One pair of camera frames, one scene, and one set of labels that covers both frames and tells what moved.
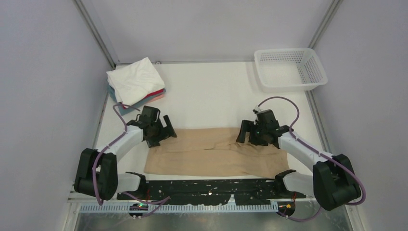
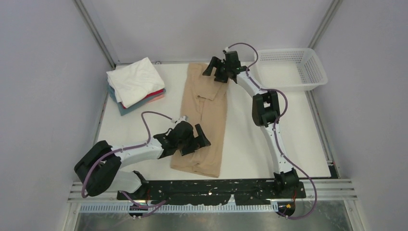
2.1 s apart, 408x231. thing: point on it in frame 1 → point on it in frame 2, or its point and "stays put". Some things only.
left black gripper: [165, 133] → [197, 142]
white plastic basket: [291, 70] stays put
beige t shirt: [214, 152] → [204, 103]
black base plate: [208, 192] stays put
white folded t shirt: [131, 81] stays put
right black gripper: [248, 126] → [214, 63]
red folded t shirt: [150, 95] stays put
